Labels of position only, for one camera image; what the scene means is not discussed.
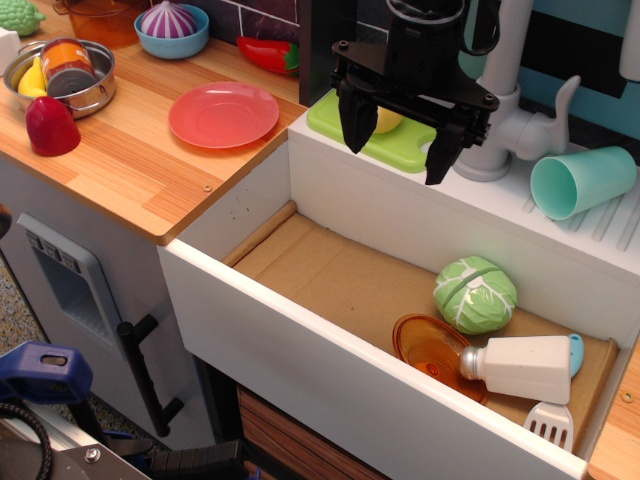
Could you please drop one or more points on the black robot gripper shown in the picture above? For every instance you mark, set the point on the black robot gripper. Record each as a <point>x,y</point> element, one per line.
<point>417,74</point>

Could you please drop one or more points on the yellow toy potato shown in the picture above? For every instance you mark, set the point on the yellow toy potato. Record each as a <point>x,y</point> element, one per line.
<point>387,121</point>

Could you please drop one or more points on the pink plastic plate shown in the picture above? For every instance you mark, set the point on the pink plastic plate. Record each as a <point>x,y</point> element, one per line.
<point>222,115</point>

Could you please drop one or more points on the green plastic cutting board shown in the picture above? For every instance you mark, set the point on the green plastic cutting board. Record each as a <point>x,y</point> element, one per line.
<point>404,147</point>

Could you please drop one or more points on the red toy chili pepper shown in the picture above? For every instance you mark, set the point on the red toy chili pepper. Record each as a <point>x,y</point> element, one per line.
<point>276,56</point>

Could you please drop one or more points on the grey toy faucet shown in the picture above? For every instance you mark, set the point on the grey toy faucet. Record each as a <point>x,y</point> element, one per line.
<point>515,132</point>

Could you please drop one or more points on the teal plastic cup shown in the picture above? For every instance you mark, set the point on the teal plastic cup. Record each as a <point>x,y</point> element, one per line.
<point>568,184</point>

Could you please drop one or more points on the green toy cabbage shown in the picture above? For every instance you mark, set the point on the green toy cabbage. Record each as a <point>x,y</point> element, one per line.
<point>475,296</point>

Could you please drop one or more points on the white toy sink basin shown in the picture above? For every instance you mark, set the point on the white toy sink basin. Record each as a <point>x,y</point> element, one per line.
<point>288,287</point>

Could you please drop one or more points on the orange transparent lid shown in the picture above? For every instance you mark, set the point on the orange transparent lid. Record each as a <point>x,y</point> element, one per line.
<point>433,347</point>

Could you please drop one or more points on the blue plastic bowl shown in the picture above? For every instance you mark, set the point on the blue plastic bowl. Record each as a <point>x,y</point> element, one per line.
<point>179,48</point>

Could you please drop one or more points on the purple white toy onion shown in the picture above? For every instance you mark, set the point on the purple white toy onion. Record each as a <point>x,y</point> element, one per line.
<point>168,20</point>

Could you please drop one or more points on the white salt shaker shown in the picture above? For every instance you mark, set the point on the white salt shaker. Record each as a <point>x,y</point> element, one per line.
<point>534,367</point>

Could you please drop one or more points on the silver metal pot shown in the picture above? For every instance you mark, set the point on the silver metal pot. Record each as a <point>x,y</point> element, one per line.
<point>81,104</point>

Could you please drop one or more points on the orange transparent container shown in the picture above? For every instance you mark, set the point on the orange transparent container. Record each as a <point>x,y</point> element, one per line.
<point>108,22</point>

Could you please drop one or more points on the white plastic spatula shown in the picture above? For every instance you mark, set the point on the white plastic spatula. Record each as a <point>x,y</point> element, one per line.
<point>552,422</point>

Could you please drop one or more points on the orange toy can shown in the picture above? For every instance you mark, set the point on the orange toy can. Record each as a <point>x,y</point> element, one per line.
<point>67,67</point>

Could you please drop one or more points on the red toy strawberry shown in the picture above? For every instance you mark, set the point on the red toy strawberry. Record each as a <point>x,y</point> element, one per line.
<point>51,128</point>

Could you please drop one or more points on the grey toy oven panel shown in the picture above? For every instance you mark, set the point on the grey toy oven panel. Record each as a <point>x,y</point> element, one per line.
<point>77,281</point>

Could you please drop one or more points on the yellow toy banana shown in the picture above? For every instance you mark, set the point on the yellow toy banana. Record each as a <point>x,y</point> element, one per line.
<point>32,83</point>

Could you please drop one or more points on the green toy artichoke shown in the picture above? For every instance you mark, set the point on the green toy artichoke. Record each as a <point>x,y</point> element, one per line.
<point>20,16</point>

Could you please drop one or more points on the blue clamp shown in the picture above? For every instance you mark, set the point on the blue clamp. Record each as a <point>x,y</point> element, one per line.
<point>44,373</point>

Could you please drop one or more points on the black cabinet door handle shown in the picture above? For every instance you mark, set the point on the black cabinet door handle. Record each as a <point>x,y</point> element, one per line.
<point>131,336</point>

